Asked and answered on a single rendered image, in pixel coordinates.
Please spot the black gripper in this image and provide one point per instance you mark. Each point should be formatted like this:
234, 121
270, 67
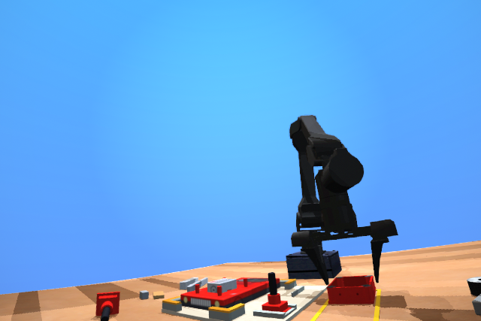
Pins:
337, 215

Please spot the black toy tyre with white hub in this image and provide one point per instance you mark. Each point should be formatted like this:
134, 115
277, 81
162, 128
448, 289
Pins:
474, 284

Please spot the red hood shell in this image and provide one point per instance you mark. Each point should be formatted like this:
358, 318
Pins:
352, 290

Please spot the yellow rectangular frame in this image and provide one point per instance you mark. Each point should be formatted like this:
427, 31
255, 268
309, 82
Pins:
376, 312

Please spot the small tan block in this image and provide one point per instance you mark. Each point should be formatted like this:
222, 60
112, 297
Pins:
158, 294

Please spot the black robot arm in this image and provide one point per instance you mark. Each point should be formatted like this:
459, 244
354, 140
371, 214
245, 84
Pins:
340, 169

